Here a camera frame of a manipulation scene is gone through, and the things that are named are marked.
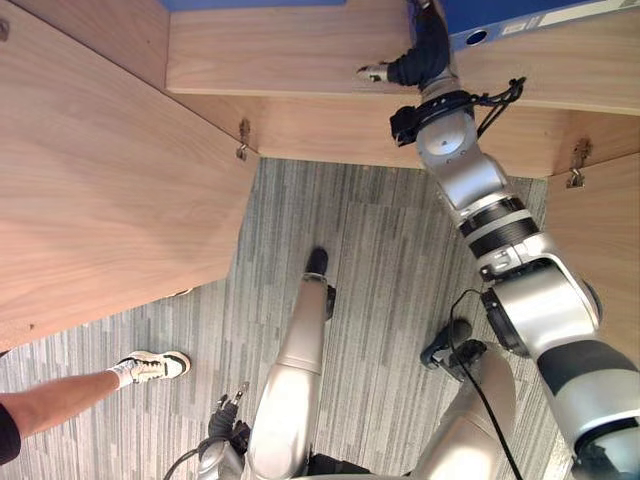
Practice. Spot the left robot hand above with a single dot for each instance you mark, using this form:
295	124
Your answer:
225	425

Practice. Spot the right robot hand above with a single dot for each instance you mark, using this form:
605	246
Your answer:
427	50

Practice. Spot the blue lever arch folder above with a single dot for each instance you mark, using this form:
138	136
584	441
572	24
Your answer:
525	20

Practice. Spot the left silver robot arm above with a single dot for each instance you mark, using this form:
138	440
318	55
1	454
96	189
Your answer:
216	460

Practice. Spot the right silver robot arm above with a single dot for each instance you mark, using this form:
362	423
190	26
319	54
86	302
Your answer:
540	300

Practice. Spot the wooden cabinet body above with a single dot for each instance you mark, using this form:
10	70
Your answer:
310	55

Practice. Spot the metal cabinet hinge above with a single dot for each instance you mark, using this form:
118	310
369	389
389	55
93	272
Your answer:
243	141
578	162

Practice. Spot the narrow wooden cabinet door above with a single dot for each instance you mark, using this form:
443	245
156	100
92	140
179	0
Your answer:
595	250

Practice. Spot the large wooden cabinet door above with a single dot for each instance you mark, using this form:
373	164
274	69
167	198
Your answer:
100	190

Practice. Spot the left silver robot leg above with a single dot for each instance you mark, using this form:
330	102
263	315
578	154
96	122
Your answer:
295	370

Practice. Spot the silver robot leg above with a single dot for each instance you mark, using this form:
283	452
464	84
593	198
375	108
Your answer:
475	425
295	370

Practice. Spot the person's foot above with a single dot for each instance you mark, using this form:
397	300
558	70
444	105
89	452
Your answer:
150	367

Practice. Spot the dark robot torso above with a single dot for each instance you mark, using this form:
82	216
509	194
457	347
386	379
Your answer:
345	467

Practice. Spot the person's leg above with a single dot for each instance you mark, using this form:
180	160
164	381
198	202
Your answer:
55	400

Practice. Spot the left dark robot foot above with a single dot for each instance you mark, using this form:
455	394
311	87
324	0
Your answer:
317	260

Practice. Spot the dark robot foot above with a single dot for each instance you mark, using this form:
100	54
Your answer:
317	260
447	345

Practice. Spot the right dark robot foot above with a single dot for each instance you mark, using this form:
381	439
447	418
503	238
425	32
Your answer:
447	345

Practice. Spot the right silver robot leg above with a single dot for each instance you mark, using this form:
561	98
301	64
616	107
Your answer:
475	425

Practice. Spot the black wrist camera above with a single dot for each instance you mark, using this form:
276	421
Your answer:
404	125

